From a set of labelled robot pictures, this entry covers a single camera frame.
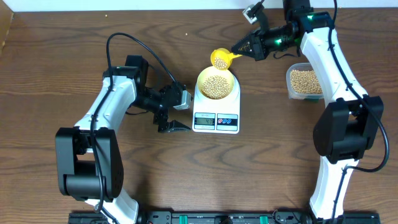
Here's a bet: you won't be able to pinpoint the yellow scoop spoon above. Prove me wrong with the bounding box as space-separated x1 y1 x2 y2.
210 48 241 70

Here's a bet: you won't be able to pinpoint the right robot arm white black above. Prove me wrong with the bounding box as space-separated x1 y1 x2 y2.
231 0 385 223

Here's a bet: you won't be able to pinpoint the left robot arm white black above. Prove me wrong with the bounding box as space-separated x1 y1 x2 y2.
55 55 192 223

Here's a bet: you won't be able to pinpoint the soybeans in scoop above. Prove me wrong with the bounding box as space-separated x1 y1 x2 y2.
213 57 229 70

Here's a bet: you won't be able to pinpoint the yellow plastic bowl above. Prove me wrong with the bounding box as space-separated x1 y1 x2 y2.
197 66 234 100

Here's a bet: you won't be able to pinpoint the white digital kitchen scale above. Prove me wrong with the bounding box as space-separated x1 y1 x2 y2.
192 76 241 134

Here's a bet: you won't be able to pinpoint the soybeans in yellow bowl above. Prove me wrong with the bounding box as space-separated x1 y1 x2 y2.
201 75 231 100

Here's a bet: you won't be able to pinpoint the pile of soybeans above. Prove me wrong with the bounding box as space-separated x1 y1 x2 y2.
290 70 322 94

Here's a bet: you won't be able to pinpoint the clear plastic container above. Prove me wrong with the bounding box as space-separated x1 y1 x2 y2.
286 63 323 101

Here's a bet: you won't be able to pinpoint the green tape label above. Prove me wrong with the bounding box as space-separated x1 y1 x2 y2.
304 98 320 103

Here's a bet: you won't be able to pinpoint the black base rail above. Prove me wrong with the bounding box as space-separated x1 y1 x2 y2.
67 210 381 224

